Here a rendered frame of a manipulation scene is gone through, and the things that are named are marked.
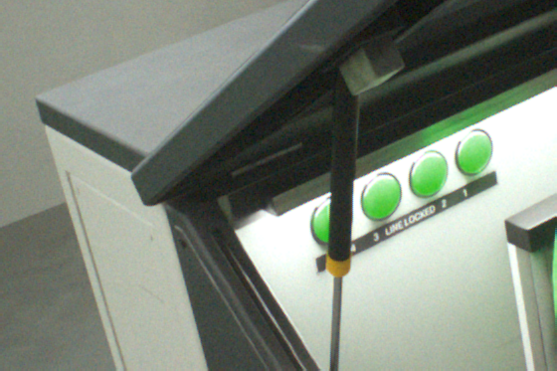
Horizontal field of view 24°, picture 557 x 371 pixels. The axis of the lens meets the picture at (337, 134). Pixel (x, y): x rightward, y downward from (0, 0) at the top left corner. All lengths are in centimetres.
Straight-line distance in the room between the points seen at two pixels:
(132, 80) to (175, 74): 5
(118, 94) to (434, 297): 39
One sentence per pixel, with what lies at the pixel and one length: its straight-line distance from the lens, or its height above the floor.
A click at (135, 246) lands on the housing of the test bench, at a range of 136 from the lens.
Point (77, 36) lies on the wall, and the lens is 503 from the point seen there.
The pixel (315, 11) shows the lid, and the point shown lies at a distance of 82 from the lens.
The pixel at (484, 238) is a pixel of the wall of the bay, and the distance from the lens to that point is 143.
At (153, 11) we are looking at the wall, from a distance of 512.
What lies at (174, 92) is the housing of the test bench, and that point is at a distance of 137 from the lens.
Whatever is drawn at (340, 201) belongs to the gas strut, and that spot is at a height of 153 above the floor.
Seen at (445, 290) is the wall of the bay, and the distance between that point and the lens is 141.
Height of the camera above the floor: 194
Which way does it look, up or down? 22 degrees down
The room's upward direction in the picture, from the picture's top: 12 degrees counter-clockwise
